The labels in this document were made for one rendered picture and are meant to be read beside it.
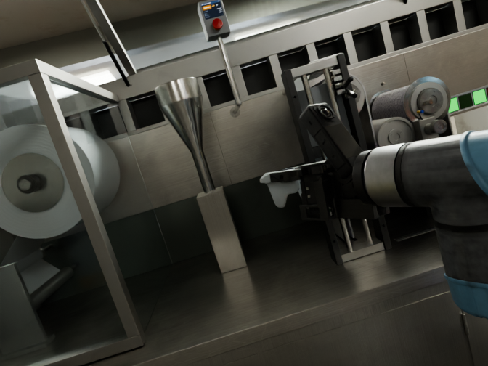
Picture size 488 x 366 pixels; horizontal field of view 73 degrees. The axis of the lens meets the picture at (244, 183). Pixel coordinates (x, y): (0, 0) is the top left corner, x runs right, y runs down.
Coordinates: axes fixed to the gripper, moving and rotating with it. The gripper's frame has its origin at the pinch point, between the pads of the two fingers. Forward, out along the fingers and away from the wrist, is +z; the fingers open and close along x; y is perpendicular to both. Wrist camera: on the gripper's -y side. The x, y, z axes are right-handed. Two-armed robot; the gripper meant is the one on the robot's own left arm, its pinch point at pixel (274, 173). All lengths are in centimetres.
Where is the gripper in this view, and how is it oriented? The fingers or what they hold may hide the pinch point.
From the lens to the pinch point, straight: 58.5
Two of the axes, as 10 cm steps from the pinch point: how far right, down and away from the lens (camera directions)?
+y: 1.8, 9.8, 0.6
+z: -5.7, 0.6, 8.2
